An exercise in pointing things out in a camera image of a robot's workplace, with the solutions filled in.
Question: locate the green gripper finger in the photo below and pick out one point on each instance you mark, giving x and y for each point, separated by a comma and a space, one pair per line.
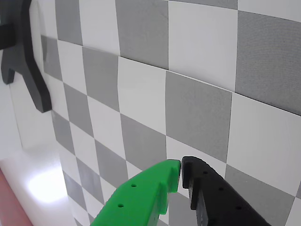
141, 195

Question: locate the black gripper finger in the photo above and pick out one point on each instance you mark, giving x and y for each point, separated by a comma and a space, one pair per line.
218, 202

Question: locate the grey white checkered mat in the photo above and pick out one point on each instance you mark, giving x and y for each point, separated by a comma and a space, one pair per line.
141, 106
200, 37

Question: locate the reddish brown wooden board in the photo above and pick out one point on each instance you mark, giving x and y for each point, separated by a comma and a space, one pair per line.
11, 202

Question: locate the black cross-shaped stand base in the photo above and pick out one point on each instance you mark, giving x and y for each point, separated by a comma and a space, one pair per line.
26, 58

